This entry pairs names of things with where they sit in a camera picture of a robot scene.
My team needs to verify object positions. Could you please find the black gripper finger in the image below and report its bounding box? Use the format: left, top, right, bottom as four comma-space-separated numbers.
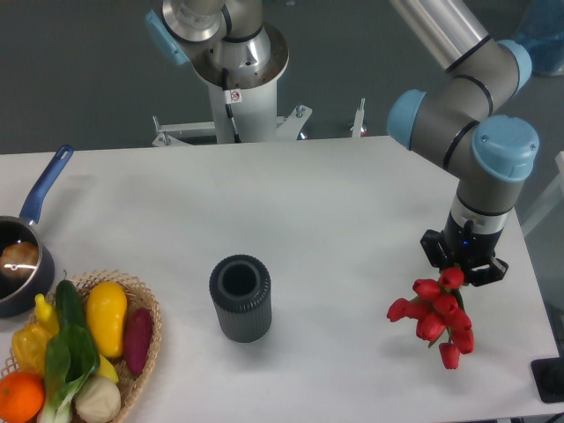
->
464, 257, 508, 286
419, 229, 454, 269

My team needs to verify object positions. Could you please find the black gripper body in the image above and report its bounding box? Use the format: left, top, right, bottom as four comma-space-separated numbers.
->
442, 214, 501, 268

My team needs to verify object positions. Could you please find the red tulip bouquet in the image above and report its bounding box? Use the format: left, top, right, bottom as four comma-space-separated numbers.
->
386, 266, 475, 370

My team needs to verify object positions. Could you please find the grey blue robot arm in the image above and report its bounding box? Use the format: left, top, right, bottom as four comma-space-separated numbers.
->
145, 1, 539, 286

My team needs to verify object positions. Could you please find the black device at edge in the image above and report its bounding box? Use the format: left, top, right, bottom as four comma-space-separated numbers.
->
531, 358, 563, 404

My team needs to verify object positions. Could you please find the dark grey ribbed vase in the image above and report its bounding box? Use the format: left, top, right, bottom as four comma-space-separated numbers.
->
209, 255, 272, 343

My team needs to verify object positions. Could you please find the blue translucent container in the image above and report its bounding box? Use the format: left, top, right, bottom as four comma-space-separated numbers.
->
513, 0, 563, 77

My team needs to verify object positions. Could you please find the purple sweet potato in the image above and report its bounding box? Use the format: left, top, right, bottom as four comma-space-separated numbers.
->
123, 308, 153, 376

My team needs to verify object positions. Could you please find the yellow banana piece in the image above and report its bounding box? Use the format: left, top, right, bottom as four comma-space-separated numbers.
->
96, 354, 119, 384

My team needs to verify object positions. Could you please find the green cucumber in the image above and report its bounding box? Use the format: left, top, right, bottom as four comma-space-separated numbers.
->
56, 279, 87, 330

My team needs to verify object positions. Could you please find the beige garlic bulb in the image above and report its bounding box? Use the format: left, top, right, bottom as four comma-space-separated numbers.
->
75, 376, 121, 423

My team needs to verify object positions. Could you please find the green bok choy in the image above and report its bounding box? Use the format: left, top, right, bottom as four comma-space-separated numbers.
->
38, 324, 100, 422

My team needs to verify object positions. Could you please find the small yellow pepper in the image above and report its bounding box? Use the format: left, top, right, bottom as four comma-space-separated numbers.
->
34, 293, 59, 335

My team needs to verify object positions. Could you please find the brown food in saucepan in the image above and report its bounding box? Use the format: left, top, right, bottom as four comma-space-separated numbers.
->
1, 241, 39, 279

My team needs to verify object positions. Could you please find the yellow bell pepper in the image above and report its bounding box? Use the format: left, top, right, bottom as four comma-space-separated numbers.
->
11, 323, 52, 377

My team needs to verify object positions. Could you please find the orange fruit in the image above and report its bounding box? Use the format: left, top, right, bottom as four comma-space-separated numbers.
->
1, 371, 45, 423

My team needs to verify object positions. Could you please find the white frame at right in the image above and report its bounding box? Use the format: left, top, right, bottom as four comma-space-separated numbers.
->
521, 152, 563, 237

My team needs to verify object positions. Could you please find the black cable on pedestal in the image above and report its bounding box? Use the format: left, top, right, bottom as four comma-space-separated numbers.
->
219, 68, 242, 145

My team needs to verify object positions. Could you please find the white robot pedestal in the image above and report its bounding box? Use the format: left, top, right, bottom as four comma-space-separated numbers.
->
152, 24, 369, 148

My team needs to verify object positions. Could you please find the blue handled saucepan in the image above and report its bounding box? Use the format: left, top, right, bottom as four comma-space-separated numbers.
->
1, 145, 74, 318

